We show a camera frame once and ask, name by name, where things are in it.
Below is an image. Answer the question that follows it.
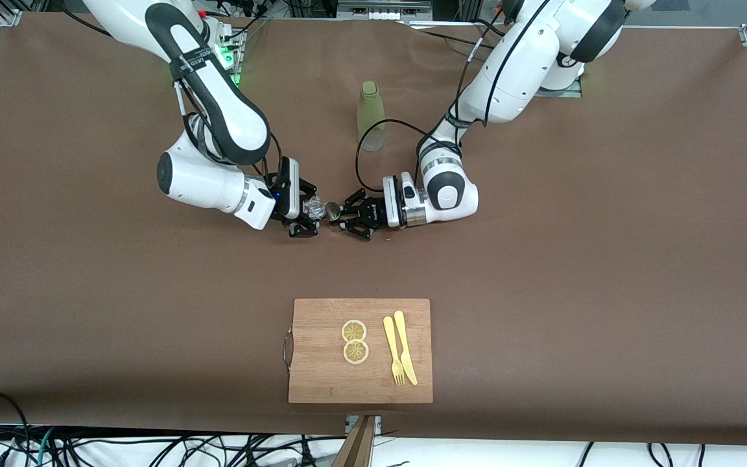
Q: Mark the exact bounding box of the olive green drink bottle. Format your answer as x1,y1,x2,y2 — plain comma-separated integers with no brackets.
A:
357,80,386,152

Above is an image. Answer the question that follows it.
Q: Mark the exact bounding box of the yellow plastic fork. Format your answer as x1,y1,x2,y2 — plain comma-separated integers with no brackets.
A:
383,316,407,387

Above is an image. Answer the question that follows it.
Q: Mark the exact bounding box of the yellow plastic knife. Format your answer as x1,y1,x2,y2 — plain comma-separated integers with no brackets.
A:
394,310,418,386

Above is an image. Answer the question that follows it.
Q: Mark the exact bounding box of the brown table cover sheet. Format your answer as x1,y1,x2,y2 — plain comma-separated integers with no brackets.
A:
0,12,747,448

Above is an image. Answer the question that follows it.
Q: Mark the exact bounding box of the white power strip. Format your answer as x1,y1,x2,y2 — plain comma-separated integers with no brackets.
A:
338,0,433,21

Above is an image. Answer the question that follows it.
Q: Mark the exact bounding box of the wooden beam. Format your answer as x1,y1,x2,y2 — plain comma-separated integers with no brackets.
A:
333,416,376,467

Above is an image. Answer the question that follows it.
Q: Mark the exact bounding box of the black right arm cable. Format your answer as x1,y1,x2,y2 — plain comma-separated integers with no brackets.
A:
176,78,283,189

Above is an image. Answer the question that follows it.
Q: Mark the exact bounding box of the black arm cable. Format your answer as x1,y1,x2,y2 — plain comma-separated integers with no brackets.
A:
355,0,556,190
176,78,283,189

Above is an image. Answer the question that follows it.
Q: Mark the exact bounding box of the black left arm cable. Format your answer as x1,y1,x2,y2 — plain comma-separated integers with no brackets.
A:
355,0,556,190

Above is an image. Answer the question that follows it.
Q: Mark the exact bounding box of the wooden cutting board with handle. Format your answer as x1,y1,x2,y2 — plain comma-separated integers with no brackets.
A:
282,298,434,405

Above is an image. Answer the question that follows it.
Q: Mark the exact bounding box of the black cable on table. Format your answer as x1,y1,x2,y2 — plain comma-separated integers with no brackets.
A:
399,19,497,53

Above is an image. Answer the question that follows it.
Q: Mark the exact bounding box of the metal bracket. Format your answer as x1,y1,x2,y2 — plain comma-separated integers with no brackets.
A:
346,415,382,437

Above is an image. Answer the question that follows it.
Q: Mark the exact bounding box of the teal floor cable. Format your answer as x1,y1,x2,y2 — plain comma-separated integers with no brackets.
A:
36,428,56,467

